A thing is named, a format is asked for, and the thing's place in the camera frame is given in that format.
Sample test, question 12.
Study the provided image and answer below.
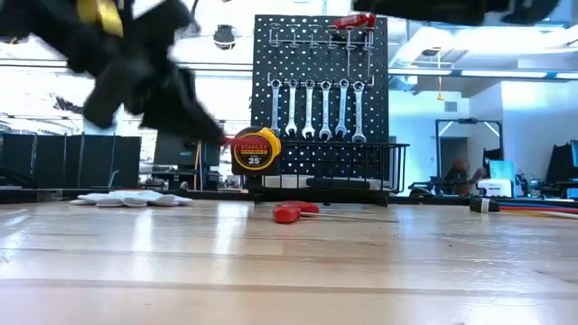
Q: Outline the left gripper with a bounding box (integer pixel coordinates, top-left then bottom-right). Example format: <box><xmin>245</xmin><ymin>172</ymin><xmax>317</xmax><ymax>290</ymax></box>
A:
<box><xmin>0</xmin><ymin>0</ymin><xmax>227</xmax><ymax>146</ymax></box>

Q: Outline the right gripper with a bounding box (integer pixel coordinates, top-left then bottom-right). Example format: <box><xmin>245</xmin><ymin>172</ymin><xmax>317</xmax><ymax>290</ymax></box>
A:
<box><xmin>351</xmin><ymin>0</ymin><xmax>511</xmax><ymax>27</ymax></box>

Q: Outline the yellow black tape measure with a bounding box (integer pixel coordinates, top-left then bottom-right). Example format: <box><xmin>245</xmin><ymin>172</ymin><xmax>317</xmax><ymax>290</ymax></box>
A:
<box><xmin>230</xmin><ymin>125</ymin><xmax>284</xmax><ymax>178</ymax></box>

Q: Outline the yellow ceiling pendant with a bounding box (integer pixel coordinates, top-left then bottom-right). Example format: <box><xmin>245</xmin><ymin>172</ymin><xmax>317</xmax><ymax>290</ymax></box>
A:
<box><xmin>428</xmin><ymin>46</ymin><xmax>446</xmax><ymax>103</ymax></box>

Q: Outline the silver multi hook rack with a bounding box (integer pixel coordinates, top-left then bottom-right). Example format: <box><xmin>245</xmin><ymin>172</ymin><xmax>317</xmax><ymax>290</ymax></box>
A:
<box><xmin>266</xmin><ymin>72</ymin><xmax>377</xmax><ymax>90</ymax></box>

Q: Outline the white knit work glove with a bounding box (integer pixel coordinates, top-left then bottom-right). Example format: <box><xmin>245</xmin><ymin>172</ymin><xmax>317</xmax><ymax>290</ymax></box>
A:
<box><xmin>69</xmin><ymin>190</ymin><xmax>194</xmax><ymax>209</ymax></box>

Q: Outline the black perforated pegboard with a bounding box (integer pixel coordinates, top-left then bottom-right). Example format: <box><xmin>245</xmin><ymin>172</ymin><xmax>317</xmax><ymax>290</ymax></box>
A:
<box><xmin>251</xmin><ymin>14</ymin><xmax>391</xmax><ymax>208</ymax></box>

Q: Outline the black room divider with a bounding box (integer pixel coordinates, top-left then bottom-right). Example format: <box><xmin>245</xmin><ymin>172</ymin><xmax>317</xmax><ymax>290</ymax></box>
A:
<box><xmin>0</xmin><ymin>132</ymin><xmax>143</xmax><ymax>190</ymax></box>

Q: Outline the person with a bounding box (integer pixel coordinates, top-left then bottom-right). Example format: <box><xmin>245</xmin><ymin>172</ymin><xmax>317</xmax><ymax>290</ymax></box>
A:
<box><xmin>443</xmin><ymin>157</ymin><xmax>488</xmax><ymax>197</ymax></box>

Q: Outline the blue panel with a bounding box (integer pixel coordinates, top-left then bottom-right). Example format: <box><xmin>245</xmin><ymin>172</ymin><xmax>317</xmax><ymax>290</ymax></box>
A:
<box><xmin>488</xmin><ymin>160</ymin><xmax>517</xmax><ymax>181</ymax></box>

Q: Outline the white printer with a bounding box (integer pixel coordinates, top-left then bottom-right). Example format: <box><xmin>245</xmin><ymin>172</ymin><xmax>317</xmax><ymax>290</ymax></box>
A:
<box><xmin>477</xmin><ymin>179</ymin><xmax>517</xmax><ymax>200</ymax></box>

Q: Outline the yellow hanging cord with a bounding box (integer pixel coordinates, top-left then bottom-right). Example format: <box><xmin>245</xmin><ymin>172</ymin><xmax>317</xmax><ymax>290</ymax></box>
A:
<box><xmin>192</xmin><ymin>140</ymin><xmax>203</xmax><ymax>191</ymax></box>

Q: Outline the black ceiling cord reel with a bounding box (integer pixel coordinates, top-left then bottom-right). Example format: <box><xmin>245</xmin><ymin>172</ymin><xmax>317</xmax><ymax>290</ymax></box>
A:
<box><xmin>210</xmin><ymin>24</ymin><xmax>238</xmax><ymax>51</ymax></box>

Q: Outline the silver ring hook rack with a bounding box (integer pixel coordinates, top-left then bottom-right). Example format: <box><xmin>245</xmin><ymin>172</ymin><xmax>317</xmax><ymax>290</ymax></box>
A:
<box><xmin>267</xmin><ymin>22</ymin><xmax>377</xmax><ymax>51</ymax></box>

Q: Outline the black door frame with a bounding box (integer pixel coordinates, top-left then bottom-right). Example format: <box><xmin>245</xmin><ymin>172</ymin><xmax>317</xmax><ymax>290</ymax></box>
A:
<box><xmin>433</xmin><ymin>118</ymin><xmax>505</xmax><ymax>186</ymax></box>

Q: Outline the black metal table frame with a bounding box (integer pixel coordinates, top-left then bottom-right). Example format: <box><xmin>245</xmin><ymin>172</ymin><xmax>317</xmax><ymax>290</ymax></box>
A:
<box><xmin>0</xmin><ymin>187</ymin><xmax>578</xmax><ymax>209</ymax></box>

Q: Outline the red cable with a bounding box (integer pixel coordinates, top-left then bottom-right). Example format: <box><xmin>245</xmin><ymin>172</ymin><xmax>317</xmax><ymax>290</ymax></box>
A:
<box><xmin>499</xmin><ymin>206</ymin><xmax>578</xmax><ymax>215</ymax></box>

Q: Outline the yellow cable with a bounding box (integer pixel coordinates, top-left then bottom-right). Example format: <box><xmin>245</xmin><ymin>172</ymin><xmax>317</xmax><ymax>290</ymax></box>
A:
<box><xmin>514</xmin><ymin>209</ymin><xmax>578</xmax><ymax>221</ymax></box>

